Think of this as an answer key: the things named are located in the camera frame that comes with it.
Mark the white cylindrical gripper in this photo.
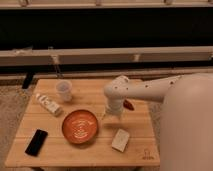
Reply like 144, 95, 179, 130
101, 98, 124, 121

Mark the white sponge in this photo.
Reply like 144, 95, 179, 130
111, 129, 130, 152

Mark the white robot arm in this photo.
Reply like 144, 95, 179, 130
104, 73, 213, 171

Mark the orange ceramic bowl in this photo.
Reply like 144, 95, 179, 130
62, 109, 98, 144

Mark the red chili pepper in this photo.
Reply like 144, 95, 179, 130
123, 100, 134, 111

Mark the wooden table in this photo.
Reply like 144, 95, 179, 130
5, 79, 160, 167

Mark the clear plastic cup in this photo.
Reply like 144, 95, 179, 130
55, 80, 72, 102

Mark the white small bottle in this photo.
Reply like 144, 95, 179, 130
36, 93, 63, 117

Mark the black phone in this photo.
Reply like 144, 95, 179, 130
25, 129, 48, 156

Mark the grey wall rail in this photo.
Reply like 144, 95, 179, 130
0, 46, 213, 66

